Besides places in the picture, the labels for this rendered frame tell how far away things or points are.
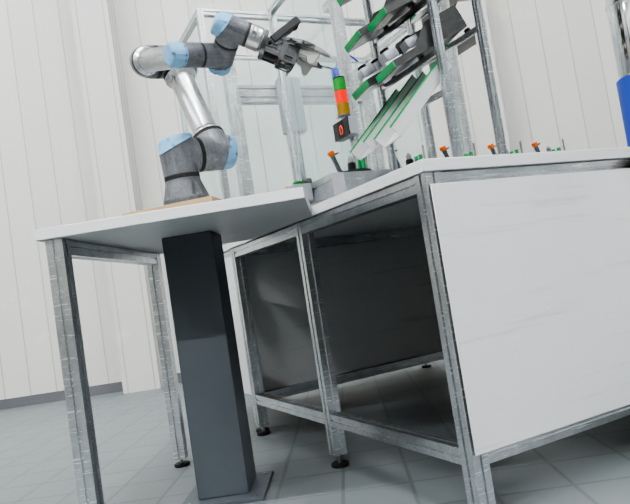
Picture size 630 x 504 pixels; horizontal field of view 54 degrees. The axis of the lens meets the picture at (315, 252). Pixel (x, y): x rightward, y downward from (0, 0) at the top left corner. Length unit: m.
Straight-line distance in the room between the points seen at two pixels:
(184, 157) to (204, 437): 0.88
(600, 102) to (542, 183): 3.99
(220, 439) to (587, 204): 1.26
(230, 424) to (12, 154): 4.26
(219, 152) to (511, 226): 0.99
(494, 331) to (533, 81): 4.16
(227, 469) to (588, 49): 4.66
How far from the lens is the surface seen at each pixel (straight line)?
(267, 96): 3.39
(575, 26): 5.81
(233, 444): 2.00
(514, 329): 1.58
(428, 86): 1.88
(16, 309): 5.74
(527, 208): 1.65
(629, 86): 2.32
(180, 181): 2.02
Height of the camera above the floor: 0.61
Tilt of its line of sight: 3 degrees up
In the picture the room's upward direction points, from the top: 9 degrees counter-clockwise
